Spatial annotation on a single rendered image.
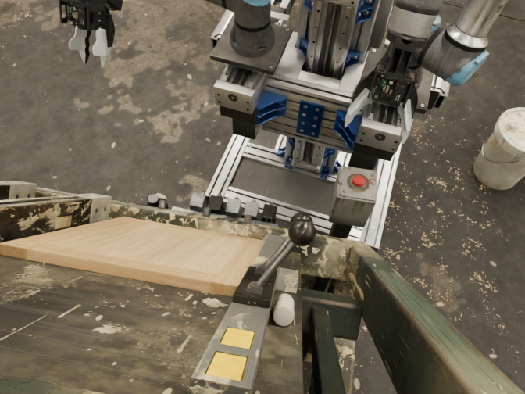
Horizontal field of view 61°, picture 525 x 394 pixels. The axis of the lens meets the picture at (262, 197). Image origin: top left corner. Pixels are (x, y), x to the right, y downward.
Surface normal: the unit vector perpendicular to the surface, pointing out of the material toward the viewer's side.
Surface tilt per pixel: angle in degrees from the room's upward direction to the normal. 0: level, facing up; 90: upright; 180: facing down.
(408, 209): 0
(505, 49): 0
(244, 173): 0
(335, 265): 33
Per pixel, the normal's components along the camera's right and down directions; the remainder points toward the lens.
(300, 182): 0.02, -0.51
